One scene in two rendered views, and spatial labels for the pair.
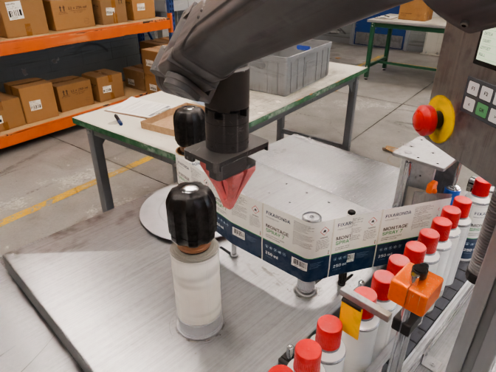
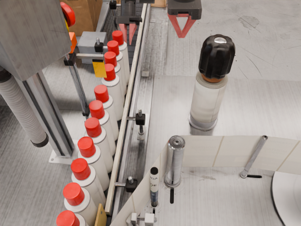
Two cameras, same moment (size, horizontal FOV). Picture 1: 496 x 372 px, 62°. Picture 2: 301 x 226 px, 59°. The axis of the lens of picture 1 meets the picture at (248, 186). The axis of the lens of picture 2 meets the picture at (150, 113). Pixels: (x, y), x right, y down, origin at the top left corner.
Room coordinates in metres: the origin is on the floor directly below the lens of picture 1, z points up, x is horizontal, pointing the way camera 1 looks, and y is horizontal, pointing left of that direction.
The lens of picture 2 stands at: (0.88, -0.36, 1.55)
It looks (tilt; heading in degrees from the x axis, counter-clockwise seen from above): 51 degrees down; 141
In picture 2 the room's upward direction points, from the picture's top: 1 degrees counter-clockwise
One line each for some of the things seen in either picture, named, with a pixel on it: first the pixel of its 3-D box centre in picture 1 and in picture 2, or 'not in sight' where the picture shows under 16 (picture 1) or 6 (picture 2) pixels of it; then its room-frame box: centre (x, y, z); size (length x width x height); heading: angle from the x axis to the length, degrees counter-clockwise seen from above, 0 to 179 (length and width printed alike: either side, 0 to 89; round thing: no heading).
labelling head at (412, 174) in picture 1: (421, 204); not in sight; (0.80, -0.39, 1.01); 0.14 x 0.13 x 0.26; 135
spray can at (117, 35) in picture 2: not in sight; (120, 59); (0.28, 0.00, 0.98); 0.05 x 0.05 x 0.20
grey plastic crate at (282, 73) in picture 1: (282, 63); not in sight; (2.67, -0.22, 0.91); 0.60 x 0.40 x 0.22; 146
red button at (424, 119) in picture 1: (428, 119); (63, 15); (0.49, -0.22, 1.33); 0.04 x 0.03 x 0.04; 10
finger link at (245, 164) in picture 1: (221, 182); (182, 16); (0.51, 0.04, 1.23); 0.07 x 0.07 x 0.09; 47
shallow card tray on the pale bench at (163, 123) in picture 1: (184, 119); not in sight; (1.91, 0.31, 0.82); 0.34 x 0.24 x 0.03; 149
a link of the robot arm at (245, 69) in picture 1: (223, 85); not in sight; (0.52, 0.03, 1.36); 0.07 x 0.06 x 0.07; 54
